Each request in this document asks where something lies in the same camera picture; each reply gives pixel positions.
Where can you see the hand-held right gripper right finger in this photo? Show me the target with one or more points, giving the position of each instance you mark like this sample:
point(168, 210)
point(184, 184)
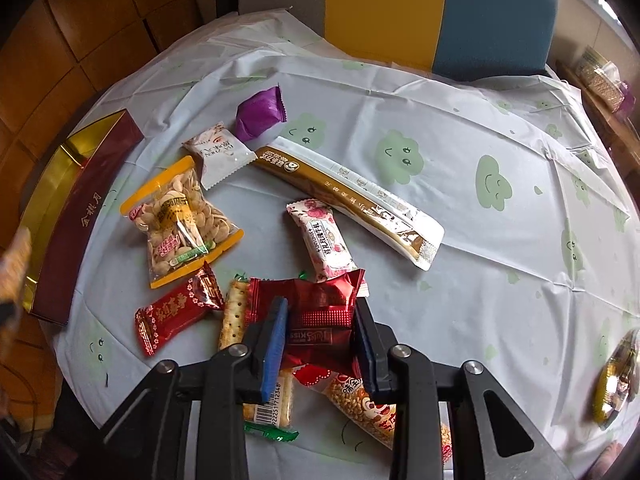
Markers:
point(366, 360)

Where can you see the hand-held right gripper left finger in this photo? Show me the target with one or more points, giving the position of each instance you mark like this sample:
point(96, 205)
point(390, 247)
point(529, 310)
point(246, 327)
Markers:
point(272, 355)

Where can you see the dark red foil snack packet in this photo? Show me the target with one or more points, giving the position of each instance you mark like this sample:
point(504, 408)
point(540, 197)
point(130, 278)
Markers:
point(320, 310)

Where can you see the dark red gold-lined gift box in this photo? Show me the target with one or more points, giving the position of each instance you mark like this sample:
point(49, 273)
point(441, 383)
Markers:
point(85, 200)

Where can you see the tan snack packet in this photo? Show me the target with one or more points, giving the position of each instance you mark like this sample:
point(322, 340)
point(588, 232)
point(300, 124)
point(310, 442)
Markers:
point(15, 270)

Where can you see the red-topped peanut snack packet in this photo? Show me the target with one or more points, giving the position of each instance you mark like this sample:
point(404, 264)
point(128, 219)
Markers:
point(350, 400)

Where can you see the green-ended cracker packet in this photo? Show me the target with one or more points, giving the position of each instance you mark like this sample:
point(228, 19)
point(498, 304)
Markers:
point(235, 310)

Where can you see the red candy packet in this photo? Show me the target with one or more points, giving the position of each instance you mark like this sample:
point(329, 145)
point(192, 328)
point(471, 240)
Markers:
point(170, 312)

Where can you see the pink floral snack packet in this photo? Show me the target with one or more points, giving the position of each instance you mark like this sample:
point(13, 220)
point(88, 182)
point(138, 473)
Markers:
point(322, 240)

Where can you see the long brown white stick packet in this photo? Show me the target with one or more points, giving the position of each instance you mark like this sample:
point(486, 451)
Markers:
point(350, 200)

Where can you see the yellow-edged pistachio bag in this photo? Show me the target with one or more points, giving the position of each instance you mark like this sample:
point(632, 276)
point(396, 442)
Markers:
point(180, 220)

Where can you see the white grey-print snack packet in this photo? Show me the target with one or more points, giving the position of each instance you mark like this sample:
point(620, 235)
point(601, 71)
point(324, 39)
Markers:
point(217, 152)

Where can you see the purple snack packet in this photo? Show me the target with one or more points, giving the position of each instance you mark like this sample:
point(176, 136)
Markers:
point(257, 112)

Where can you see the gold foil snack bag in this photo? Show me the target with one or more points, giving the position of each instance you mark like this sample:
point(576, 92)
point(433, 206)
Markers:
point(617, 385)

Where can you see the wooden side table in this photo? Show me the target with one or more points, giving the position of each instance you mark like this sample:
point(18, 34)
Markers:
point(615, 135)

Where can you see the grey yellow blue sofa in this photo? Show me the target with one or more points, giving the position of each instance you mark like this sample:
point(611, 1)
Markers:
point(380, 5)

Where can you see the ornate tissue box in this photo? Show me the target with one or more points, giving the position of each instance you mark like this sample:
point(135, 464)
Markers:
point(597, 77)

